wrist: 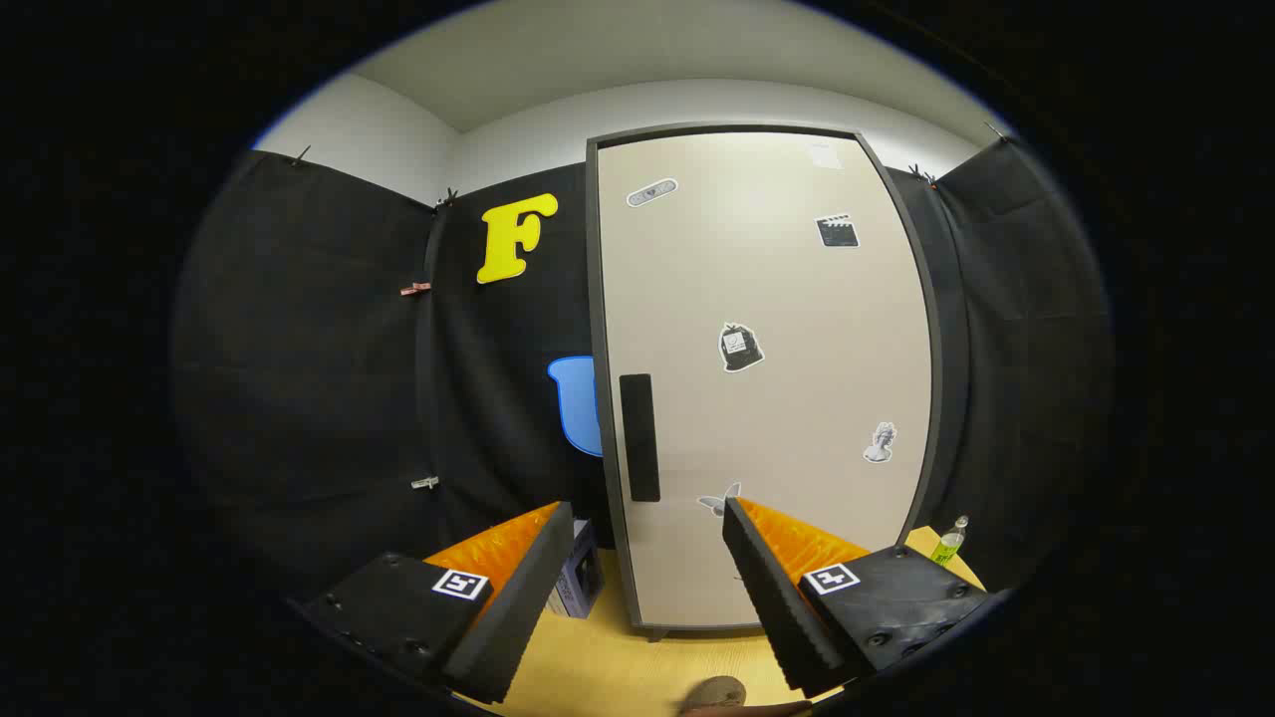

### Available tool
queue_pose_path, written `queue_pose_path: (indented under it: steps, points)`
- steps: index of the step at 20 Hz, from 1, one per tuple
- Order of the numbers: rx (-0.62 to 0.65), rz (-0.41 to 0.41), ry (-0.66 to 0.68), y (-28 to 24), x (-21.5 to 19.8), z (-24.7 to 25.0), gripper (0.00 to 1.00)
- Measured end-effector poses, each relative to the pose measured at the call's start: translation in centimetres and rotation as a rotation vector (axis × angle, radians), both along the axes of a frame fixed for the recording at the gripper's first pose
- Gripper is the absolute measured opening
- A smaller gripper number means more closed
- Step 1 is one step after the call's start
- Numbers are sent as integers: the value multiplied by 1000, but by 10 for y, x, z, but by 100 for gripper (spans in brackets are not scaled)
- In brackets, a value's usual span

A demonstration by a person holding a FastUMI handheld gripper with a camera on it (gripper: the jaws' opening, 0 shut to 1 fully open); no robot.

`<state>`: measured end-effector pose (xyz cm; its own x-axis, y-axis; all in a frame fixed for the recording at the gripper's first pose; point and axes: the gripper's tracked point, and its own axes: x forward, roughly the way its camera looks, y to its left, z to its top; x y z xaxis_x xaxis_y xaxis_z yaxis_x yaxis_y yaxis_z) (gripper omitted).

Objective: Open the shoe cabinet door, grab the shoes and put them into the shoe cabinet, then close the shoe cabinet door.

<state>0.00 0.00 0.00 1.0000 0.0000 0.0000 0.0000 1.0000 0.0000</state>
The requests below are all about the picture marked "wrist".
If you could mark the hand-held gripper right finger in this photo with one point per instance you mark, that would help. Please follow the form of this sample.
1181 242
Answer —
777 607

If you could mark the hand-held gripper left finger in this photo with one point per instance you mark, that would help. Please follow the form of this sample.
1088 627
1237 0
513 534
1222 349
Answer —
528 607

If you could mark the brown fuzzy shoe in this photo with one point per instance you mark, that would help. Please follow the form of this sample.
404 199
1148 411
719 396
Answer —
715 692

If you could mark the beige shoe cabinet door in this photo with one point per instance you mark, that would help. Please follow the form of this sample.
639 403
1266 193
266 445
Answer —
757 418

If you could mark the grey shoe cabinet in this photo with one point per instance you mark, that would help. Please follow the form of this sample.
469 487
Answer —
937 329

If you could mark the blue book box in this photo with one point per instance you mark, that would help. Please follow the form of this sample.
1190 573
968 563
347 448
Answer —
578 583

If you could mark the green label bottle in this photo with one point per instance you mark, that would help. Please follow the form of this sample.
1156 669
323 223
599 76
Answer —
948 546

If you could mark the black backdrop cloth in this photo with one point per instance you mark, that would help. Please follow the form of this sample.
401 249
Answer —
319 349

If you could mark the red cloth clip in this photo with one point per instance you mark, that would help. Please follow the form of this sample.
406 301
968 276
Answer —
415 289

